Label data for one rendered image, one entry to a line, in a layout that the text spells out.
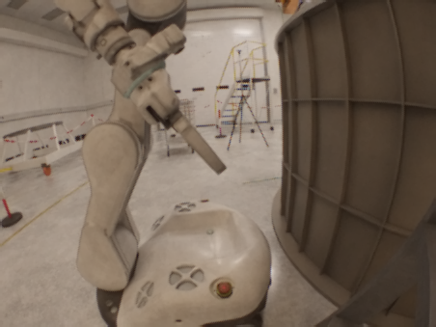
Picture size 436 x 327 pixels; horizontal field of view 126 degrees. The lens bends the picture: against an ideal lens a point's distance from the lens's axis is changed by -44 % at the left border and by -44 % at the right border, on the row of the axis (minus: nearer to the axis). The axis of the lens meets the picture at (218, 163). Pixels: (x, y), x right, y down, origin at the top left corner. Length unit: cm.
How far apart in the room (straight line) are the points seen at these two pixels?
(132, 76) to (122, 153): 22
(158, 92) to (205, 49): 844
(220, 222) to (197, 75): 791
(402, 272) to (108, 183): 64
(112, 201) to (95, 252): 19
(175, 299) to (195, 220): 39
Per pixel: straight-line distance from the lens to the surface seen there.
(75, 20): 40
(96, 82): 1043
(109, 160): 49
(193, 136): 29
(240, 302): 53
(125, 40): 34
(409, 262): 39
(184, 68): 863
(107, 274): 70
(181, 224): 81
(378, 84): 68
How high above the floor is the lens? 76
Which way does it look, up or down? 16 degrees down
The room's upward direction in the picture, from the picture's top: 4 degrees counter-clockwise
